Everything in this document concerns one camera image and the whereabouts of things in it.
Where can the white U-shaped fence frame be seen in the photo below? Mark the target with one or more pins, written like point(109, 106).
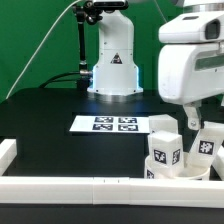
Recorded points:
point(93, 191)

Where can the white round stool seat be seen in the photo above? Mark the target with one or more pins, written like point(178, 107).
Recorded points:
point(188, 173)

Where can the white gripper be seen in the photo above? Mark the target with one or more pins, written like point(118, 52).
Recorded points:
point(191, 63)

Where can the white paper with tags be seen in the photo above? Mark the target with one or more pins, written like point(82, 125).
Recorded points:
point(110, 124)

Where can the black camera on pole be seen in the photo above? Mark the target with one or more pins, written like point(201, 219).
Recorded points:
point(107, 4)

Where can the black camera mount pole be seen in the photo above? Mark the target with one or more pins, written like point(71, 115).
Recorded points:
point(84, 81)

